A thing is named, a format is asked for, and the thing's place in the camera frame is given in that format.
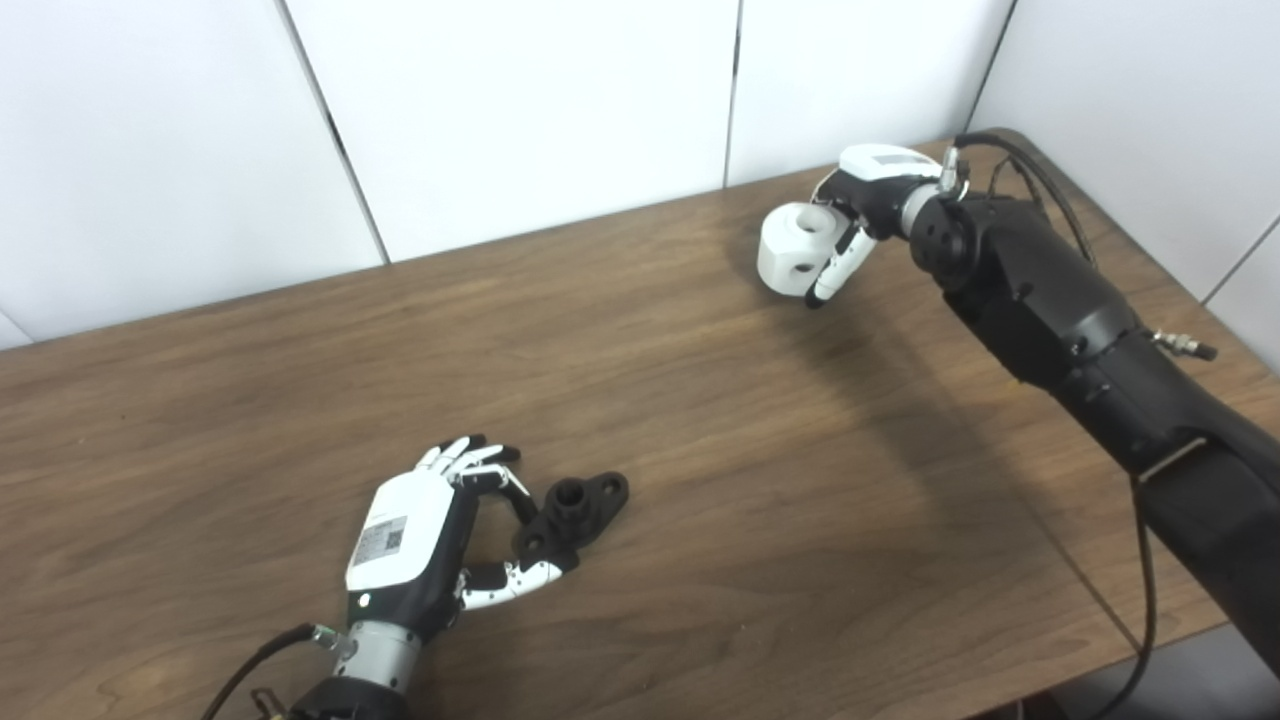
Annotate round white piece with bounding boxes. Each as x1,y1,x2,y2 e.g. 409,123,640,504
756,203,852,299

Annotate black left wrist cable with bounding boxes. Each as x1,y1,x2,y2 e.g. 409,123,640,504
200,623,357,720

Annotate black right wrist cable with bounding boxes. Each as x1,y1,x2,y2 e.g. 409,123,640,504
940,130,1161,720

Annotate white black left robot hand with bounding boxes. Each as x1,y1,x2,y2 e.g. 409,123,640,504
345,435,581,643

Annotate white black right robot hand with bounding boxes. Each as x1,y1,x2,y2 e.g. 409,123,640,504
803,144,946,310

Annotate black flanged holder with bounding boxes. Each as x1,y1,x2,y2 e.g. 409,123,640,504
511,471,631,559

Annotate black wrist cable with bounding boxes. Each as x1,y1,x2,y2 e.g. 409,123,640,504
940,130,1161,720
200,623,357,720

